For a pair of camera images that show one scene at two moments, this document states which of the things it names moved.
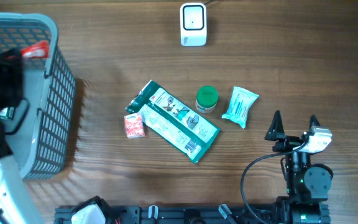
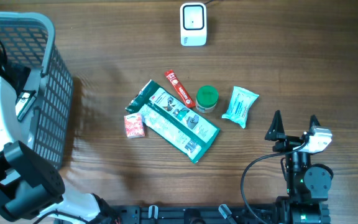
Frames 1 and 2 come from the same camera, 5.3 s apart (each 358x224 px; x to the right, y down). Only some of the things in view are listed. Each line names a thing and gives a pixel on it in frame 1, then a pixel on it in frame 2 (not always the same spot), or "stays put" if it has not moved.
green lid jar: x=207 y=98 stays put
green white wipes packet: x=174 y=120 stays put
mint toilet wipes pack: x=240 y=102 stays put
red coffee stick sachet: x=38 y=50 → x=180 y=88
